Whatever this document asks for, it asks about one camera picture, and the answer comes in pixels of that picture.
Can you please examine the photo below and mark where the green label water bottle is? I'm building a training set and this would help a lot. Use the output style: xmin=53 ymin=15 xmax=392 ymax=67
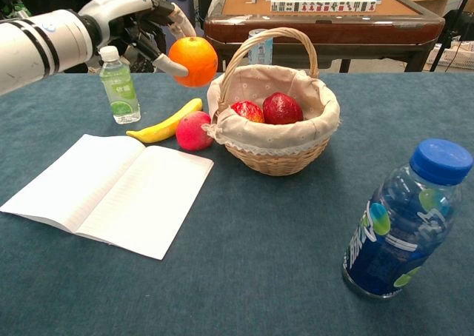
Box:
xmin=99 ymin=45 xmax=141 ymax=125

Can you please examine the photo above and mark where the wicker basket with cloth liner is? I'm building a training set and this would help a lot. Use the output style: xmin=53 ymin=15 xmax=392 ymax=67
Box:
xmin=201 ymin=27 xmax=341 ymax=177

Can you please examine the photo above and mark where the dark red fruit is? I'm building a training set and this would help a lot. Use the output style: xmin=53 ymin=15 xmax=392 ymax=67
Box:
xmin=262 ymin=92 xmax=304 ymax=126

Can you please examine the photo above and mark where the orange fruit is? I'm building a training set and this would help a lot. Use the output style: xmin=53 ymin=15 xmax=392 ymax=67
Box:
xmin=168 ymin=36 xmax=219 ymax=89

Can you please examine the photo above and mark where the teal table cloth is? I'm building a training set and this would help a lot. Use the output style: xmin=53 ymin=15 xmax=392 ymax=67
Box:
xmin=0 ymin=72 xmax=474 ymax=336

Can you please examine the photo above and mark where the yellow banana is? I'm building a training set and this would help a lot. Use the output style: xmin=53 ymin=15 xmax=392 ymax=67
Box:
xmin=125 ymin=98 xmax=204 ymax=144

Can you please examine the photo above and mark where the light blue drink can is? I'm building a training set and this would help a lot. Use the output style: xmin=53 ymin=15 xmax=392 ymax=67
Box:
xmin=247 ymin=28 xmax=274 ymax=66

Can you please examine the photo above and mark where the white open notebook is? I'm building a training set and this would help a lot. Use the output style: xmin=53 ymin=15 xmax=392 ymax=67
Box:
xmin=0 ymin=133 xmax=216 ymax=261

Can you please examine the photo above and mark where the brown mahjong table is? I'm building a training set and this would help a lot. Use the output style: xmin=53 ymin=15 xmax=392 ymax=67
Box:
xmin=204 ymin=0 xmax=446 ymax=73

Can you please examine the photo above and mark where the white plastic crate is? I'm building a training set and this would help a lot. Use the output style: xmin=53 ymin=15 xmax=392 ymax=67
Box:
xmin=438 ymin=39 xmax=474 ymax=70

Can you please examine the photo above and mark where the pink red peach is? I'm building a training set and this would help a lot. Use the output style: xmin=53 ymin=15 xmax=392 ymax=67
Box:
xmin=175 ymin=110 xmax=215 ymax=152

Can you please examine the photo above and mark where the red yellow apple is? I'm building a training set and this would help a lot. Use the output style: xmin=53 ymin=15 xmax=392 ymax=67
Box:
xmin=230 ymin=100 xmax=265 ymax=124

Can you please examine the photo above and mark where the blue cap sports drink bottle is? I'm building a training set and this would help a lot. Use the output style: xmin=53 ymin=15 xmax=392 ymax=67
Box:
xmin=341 ymin=138 xmax=474 ymax=300

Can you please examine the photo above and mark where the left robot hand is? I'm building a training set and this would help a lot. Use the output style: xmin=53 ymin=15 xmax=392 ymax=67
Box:
xmin=77 ymin=0 xmax=197 ymax=78

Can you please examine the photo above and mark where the face-up mahjong tile row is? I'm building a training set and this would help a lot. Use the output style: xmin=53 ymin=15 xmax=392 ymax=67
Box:
xmin=270 ymin=0 xmax=378 ymax=13

